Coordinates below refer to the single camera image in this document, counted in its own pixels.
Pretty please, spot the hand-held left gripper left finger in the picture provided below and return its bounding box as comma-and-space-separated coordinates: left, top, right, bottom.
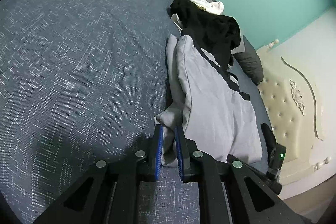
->
33, 124, 164, 224

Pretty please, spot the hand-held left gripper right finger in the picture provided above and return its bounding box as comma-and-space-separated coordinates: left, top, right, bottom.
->
175, 126, 313, 224

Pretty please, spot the light grey jacket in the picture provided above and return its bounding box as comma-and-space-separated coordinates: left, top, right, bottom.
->
155, 34, 264, 167

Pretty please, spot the black cloth strip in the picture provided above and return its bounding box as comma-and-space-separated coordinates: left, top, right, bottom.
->
261, 123, 277, 153

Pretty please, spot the cream tufted headboard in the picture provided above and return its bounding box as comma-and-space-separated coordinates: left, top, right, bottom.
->
256, 39, 332, 185

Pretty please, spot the grey garment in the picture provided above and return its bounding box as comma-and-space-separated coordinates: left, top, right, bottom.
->
230, 43, 246, 54

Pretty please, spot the black garment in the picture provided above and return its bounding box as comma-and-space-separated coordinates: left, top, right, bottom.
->
169, 0, 241, 75

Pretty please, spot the white garment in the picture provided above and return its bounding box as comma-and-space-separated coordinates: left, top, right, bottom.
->
189, 0, 225, 15

